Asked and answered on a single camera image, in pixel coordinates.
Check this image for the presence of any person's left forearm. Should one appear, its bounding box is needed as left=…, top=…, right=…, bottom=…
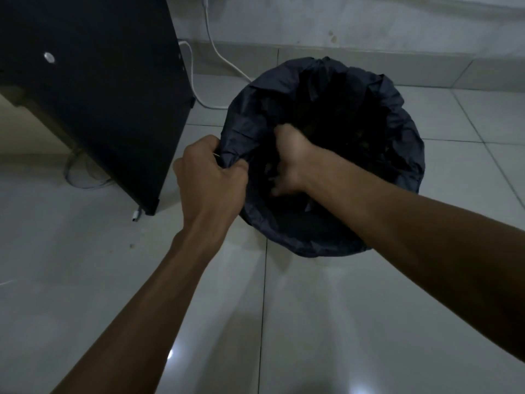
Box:
left=52, top=225, right=225, bottom=394

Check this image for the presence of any thin white cable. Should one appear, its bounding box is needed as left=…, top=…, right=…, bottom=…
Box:
left=63, top=148, right=142, bottom=222

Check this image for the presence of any black desk panel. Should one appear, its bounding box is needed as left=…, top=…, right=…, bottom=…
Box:
left=0, top=0, right=196, bottom=216

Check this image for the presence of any white power cable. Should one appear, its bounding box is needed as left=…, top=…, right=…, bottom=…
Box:
left=178, top=0, right=253, bottom=109

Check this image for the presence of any black trash bag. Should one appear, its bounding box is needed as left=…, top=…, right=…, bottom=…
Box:
left=219, top=56, right=426, bottom=258

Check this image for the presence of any person's right hand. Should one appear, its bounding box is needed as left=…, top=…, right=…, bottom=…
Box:
left=271, top=123, right=325, bottom=197

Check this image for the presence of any person's right forearm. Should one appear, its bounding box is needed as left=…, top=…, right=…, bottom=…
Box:
left=301, top=145, right=525, bottom=394

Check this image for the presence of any person's left hand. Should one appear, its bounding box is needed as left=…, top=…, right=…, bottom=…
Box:
left=173, top=135, right=249, bottom=242

